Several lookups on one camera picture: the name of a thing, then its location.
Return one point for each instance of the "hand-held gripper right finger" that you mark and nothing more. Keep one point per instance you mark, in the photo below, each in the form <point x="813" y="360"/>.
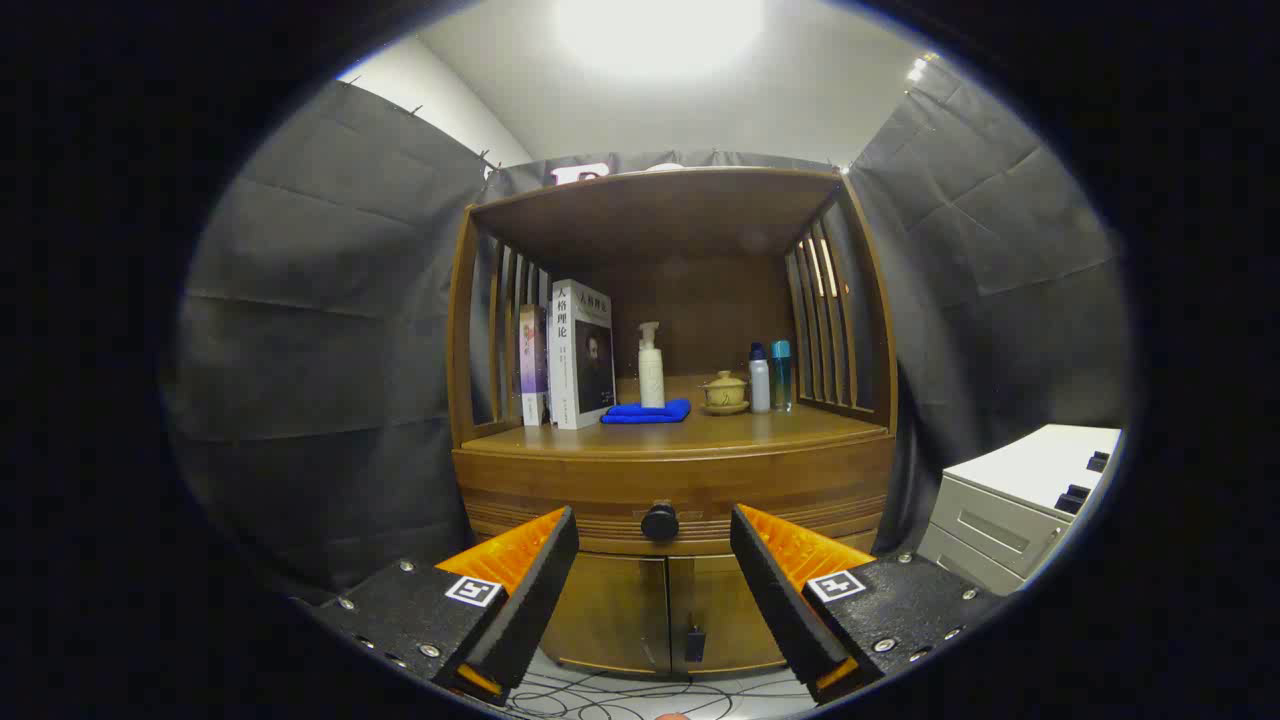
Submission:
<point x="775" y="600"/>

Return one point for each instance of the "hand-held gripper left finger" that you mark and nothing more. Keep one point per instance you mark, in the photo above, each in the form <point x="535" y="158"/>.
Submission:
<point x="535" y="600"/>

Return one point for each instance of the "wooden drawer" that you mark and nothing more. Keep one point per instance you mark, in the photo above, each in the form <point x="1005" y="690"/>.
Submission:
<point x="560" y="480"/>

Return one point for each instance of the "black round drawer knob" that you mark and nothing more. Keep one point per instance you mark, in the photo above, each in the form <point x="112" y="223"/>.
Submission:
<point x="660" y="522"/>

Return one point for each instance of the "wooden cabinet door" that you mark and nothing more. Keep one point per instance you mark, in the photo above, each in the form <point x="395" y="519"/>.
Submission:
<point x="615" y="610"/>
<point x="715" y="600"/>

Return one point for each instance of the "wooden countertop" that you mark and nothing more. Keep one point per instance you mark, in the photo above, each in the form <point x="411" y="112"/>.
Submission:
<point x="760" y="430"/>

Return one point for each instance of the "grey filing cabinet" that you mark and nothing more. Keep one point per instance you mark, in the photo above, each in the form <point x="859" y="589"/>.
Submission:
<point x="1020" y="470"/>

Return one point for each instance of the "wooden cabinet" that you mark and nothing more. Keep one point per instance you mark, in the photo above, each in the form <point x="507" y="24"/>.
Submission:
<point x="700" y="290"/>

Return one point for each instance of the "yellow ceramic saucer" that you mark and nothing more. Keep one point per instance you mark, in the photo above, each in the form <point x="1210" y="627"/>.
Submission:
<point x="725" y="409"/>

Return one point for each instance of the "white bottle with blue cap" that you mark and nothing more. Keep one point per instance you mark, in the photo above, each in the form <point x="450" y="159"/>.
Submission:
<point x="760" y="390"/>

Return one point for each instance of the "blue folded cloth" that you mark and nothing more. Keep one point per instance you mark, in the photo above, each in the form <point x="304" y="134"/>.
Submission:
<point x="640" y="412"/>

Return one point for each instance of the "yellow lidded tea bowl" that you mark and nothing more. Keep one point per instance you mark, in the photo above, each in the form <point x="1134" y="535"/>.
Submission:
<point x="724" y="390"/>

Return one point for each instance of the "teal glass bottle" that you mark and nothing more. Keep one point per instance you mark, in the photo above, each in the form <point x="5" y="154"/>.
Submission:
<point x="781" y="380"/>

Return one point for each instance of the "thin purple book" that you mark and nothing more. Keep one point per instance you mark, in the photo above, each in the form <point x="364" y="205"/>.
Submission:
<point x="533" y="360"/>

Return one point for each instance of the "thick white portrait book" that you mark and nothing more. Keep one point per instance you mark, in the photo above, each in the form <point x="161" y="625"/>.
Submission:
<point x="580" y="360"/>

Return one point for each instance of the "white pump bottle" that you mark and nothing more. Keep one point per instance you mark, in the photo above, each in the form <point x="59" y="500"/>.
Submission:
<point x="651" y="380"/>

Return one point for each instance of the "small black object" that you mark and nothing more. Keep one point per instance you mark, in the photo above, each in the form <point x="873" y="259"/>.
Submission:
<point x="1099" y="461"/>
<point x="1073" y="499"/>

